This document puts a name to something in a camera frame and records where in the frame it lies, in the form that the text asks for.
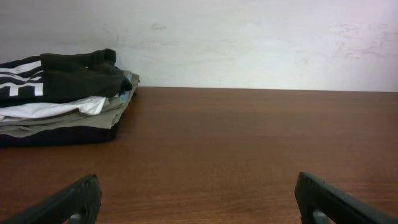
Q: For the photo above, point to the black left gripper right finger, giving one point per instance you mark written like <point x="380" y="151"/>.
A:
<point x="320" y="202"/>

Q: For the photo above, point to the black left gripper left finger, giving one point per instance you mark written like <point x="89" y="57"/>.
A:
<point x="78" y="203"/>

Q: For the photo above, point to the olive grey folded garment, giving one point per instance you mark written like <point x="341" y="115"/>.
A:
<point x="108" y="117"/>

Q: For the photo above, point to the black bottom folded garment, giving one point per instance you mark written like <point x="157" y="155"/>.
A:
<point x="63" y="137"/>

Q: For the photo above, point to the white folded garment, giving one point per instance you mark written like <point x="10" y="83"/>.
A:
<point x="89" y="106"/>

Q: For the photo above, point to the black shirt white lettering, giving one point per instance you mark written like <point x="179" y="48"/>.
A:
<point x="57" y="78"/>

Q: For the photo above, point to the light blue folded garment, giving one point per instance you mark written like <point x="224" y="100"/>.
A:
<point x="124" y="96"/>

